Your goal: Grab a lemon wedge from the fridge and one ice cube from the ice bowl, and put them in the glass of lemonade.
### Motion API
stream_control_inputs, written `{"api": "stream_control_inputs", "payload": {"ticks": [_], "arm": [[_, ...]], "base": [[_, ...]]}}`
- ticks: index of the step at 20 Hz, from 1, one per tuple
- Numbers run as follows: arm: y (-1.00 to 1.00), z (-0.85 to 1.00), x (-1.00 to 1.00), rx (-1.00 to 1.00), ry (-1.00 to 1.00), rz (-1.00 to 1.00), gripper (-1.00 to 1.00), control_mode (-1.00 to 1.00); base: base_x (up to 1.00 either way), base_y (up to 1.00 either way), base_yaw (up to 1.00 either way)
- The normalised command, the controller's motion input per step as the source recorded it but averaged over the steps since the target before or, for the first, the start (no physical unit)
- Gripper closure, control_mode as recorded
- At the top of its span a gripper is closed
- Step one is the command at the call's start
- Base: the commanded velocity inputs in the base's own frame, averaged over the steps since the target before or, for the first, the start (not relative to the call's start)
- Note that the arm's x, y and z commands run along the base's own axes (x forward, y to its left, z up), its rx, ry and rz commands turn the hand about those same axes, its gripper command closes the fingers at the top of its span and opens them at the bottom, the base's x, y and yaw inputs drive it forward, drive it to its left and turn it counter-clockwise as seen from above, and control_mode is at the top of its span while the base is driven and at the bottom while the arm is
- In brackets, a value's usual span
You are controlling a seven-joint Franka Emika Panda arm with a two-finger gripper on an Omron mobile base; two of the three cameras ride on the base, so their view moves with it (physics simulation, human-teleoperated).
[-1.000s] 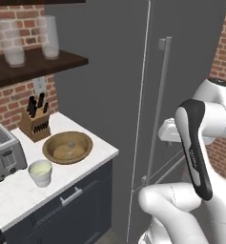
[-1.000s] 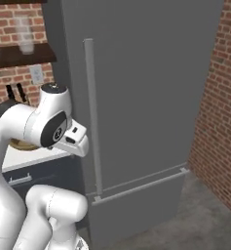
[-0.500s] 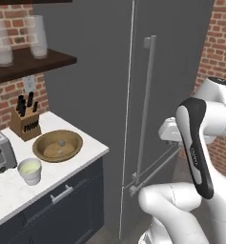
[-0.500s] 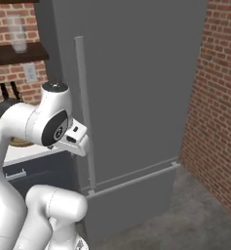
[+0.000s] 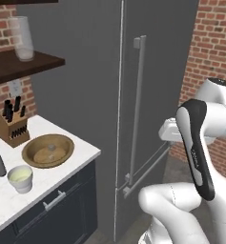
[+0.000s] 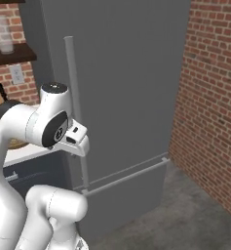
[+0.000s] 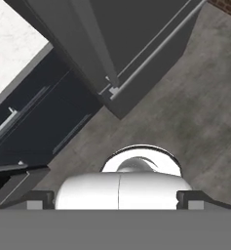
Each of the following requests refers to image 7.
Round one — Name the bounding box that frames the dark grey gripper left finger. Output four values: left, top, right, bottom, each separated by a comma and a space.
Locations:
0, 189, 56, 211

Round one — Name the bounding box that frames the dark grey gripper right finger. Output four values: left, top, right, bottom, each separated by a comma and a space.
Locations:
176, 189, 231, 211

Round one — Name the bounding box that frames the dark grey fridge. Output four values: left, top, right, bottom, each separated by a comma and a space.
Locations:
4, 0, 209, 121

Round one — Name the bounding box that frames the dark grey open drawer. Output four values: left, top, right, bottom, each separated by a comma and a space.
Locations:
0, 165, 52, 209

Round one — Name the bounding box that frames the white rounded object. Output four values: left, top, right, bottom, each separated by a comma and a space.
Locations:
54, 144, 193, 211

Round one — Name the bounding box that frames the navy cupboard door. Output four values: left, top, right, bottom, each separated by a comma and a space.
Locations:
0, 69, 104, 171

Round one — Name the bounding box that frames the navy drawer front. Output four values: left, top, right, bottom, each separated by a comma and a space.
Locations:
0, 48, 72, 154

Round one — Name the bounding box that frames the silver bar handle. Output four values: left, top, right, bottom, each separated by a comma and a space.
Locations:
0, 160, 27, 174

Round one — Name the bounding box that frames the silver drawer handle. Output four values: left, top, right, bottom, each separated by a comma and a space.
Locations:
0, 106, 21, 137

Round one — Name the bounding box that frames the short grey fridge handle end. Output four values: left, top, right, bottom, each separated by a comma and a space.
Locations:
96, 75, 113, 97

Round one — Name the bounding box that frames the long grey fridge door handle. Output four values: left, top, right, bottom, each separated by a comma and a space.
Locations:
108, 0, 209, 102

